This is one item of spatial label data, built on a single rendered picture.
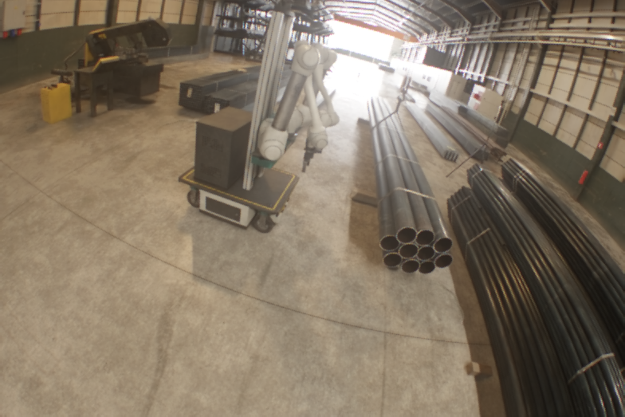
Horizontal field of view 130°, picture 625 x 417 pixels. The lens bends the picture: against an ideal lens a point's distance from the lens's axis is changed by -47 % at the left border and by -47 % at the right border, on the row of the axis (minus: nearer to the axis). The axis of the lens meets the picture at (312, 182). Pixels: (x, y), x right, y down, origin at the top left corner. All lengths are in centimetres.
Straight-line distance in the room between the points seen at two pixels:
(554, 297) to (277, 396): 185
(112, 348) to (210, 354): 60
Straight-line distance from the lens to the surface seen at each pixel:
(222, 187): 231
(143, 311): 192
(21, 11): 902
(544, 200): 316
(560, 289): 219
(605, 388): 194
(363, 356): 189
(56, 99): 524
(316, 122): 179
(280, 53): 222
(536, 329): 218
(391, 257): 239
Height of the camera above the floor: 158
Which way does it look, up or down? 29 degrees down
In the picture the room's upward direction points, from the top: 15 degrees clockwise
